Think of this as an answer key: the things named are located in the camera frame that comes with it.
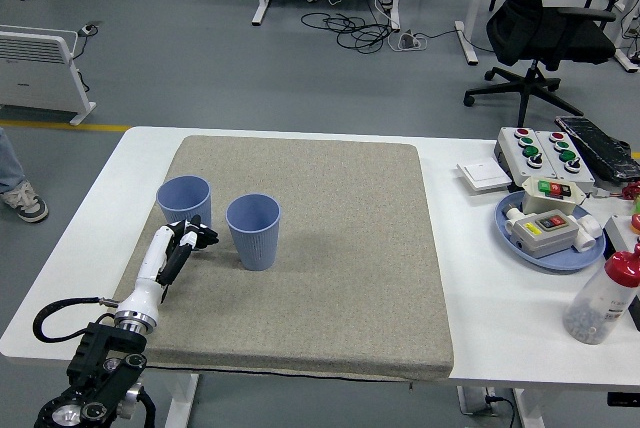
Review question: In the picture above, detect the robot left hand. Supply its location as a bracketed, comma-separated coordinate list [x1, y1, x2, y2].
[115, 215, 220, 324]

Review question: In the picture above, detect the blue ribbed cup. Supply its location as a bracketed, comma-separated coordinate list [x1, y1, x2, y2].
[156, 175, 212, 229]
[225, 193, 282, 272]

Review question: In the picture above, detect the white table leg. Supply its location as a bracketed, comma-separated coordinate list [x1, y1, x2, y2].
[509, 386, 539, 428]
[163, 372, 200, 428]

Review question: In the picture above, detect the grey-brown mat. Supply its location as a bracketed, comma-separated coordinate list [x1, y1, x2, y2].
[94, 135, 456, 383]

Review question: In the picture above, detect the person's leg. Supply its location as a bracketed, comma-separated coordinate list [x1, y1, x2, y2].
[0, 126, 26, 195]

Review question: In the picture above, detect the white panel heater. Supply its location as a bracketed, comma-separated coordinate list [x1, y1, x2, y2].
[0, 24, 98, 128]

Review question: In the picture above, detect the white plug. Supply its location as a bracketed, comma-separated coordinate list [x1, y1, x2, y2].
[504, 202, 526, 235]

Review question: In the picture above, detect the white four-button control box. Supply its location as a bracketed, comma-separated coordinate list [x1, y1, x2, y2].
[534, 130, 596, 189]
[494, 126, 557, 184]

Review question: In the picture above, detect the blue plate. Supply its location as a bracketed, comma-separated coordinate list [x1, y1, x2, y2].
[494, 191, 608, 273]

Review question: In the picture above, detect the white plastic pipe fitting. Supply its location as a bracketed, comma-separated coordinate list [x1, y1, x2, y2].
[572, 215, 605, 253]

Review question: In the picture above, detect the red-capped clear screw bottle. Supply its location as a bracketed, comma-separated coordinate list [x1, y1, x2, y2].
[563, 243, 640, 347]

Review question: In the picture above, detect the black office chair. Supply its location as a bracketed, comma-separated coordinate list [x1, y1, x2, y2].
[463, 0, 618, 129]

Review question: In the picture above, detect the black keyboard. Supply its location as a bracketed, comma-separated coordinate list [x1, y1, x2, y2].
[555, 115, 640, 183]

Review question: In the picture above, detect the white box with orange button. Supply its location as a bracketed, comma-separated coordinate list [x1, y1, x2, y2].
[603, 215, 640, 254]

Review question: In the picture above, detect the black control box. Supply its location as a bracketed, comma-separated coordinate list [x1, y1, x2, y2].
[607, 390, 640, 407]

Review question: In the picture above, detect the black floor cable bundle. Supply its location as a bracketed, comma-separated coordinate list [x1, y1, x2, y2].
[300, 11, 396, 53]

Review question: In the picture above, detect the white wall switch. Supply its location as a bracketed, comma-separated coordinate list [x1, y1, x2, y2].
[456, 158, 514, 195]

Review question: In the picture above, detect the grey yellow-label switch box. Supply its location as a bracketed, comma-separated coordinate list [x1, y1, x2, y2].
[508, 209, 581, 260]

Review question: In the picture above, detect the white green-red switch box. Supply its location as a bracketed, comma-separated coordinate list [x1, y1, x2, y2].
[521, 176, 587, 217]

